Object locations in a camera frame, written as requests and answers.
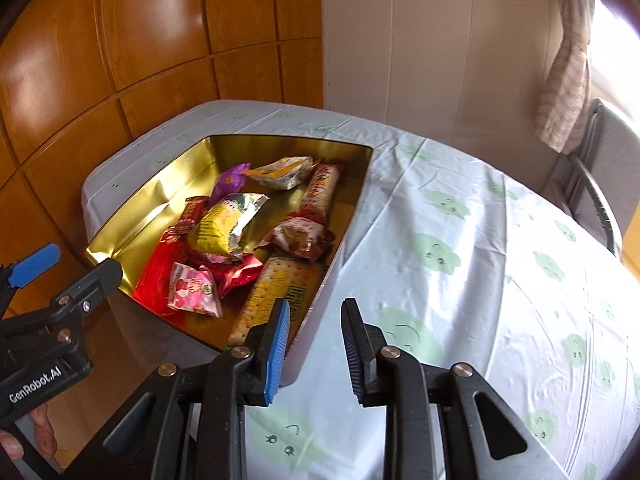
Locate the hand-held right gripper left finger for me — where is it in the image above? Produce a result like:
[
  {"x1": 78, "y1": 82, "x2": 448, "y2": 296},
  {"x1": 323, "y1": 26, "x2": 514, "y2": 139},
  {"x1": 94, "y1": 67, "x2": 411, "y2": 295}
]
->
[{"x1": 65, "y1": 297, "x2": 292, "y2": 480}]

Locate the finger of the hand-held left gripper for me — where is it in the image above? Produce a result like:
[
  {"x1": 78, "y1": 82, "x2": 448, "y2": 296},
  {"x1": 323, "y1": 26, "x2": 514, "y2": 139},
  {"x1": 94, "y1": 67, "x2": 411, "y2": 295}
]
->
[
  {"x1": 50, "y1": 258, "x2": 124, "y2": 317},
  {"x1": 0, "y1": 243, "x2": 62, "y2": 293}
]

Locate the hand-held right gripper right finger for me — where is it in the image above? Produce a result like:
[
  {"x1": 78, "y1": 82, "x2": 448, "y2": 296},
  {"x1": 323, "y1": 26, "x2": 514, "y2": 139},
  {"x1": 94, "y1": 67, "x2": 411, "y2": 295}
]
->
[{"x1": 341, "y1": 297, "x2": 576, "y2": 480}]

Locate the long cracker packet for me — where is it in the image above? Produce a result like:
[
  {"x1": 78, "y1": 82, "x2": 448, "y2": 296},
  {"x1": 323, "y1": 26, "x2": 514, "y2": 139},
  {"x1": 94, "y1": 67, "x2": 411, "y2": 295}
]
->
[{"x1": 227, "y1": 257, "x2": 328, "y2": 348}]

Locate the red foil snack packet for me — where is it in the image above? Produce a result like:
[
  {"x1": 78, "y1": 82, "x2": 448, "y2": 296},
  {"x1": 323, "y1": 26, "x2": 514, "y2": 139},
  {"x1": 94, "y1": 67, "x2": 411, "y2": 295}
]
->
[
  {"x1": 177, "y1": 196, "x2": 211, "y2": 236},
  {"x1": 134, "y1": 227, "x2": 193, "y2": 316}
]

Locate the red gold print snack packet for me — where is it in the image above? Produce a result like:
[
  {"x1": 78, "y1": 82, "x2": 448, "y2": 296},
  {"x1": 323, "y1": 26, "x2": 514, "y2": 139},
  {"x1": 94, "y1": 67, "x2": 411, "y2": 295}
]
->
[{"x1": 200, "y1": 252, "x2": 265, "y2": 300}]

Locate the pink heart snack packet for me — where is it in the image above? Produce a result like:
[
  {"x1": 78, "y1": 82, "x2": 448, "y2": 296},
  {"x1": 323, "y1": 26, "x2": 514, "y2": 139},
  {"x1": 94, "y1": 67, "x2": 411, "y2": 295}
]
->
[{"x1": 166, "y1": 261, "x2": 223, "y2": 319}]

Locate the gold tin box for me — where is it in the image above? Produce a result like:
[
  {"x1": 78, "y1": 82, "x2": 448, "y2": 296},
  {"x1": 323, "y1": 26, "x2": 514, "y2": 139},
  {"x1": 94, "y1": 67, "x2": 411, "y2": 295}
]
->
[{"x1": 82, "y1": 135, "x2": 373, "y2": 353}]

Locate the brown snack packet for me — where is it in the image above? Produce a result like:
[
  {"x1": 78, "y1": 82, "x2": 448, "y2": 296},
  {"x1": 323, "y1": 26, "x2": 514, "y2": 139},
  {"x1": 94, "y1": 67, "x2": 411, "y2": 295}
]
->
[{"x1": 255, "y1": 218, "x2": 336, "y2": 262}]

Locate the large yellow snack packet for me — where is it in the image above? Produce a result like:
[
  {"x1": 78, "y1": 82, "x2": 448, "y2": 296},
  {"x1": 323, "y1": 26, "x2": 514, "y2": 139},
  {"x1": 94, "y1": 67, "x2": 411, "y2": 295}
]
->
[{"x1": 187, "y1": 192, "x2": 270, "y2": 263}]

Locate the long red white snack packet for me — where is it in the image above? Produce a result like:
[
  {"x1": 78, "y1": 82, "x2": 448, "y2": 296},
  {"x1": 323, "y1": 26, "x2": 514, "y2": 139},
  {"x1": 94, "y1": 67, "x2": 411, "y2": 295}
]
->
[{"x1": 299, "y1": 161, "x2": 346, "y2": 225}]

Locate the purple snack packet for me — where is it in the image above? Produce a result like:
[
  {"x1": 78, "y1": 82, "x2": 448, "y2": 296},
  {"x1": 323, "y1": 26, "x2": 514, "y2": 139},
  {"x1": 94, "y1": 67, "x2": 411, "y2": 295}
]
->
[{"x1": 208, "y1": 162, "x2": 252, "y2": 207}]

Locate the yellow white snack packet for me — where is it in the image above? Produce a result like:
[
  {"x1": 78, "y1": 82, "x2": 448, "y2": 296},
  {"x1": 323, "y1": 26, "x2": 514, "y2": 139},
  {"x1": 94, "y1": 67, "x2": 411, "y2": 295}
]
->
[{"x1": 243, "y1": 156, "x2": 315, "y2": 191}]

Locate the person's left hand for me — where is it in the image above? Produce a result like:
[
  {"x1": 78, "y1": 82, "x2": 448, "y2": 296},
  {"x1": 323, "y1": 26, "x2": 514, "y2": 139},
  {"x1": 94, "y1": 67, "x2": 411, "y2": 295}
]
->
[{"x1": 0, "y1": 402, "x2": 60, "y2": 463}]

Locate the white printed tablecloth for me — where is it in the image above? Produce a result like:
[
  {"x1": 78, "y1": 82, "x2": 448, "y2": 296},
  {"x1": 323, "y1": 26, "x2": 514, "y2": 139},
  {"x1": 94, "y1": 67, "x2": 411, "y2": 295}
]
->
[{"x1": 81, "y1": 100, "x2": 640, "y2": 480}]

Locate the wooden panelled wardrobe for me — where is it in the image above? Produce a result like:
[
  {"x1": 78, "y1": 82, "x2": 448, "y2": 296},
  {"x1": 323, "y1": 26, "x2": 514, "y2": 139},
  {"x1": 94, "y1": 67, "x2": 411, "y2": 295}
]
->
[{"x1": 0, "y1": 0, "x2": 325, "y2": 411}]

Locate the grey yellow blue sofa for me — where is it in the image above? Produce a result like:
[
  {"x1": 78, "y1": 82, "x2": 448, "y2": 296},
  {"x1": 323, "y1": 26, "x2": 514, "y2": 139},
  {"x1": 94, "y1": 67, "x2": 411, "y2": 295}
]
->
[{"x1": 542, "y1": 97, "x2": 640, "y2": 276}]

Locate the pink checked curtain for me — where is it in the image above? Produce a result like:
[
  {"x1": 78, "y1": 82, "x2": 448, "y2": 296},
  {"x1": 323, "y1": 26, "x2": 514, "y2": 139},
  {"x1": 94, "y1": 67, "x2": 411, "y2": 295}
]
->
[{"x1": 532, "y1": 0, "x2": 596, "y2": 155}]

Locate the bright window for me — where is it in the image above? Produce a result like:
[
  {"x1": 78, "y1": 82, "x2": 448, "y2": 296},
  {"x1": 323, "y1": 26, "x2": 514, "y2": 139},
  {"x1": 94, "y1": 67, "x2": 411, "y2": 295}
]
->
[{"x1": 587, "y1": 0, "x2": 640, "y2": 111}]

